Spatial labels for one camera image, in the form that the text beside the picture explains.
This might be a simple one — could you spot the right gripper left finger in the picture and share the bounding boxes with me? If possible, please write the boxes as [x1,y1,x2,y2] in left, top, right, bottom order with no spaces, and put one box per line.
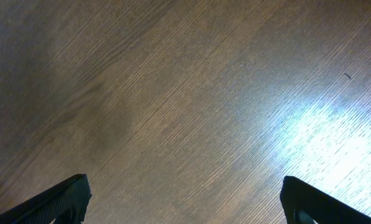
[0,174,91,224]

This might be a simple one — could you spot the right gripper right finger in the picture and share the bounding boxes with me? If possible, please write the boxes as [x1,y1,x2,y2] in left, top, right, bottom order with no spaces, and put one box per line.
[280,176,371,224]

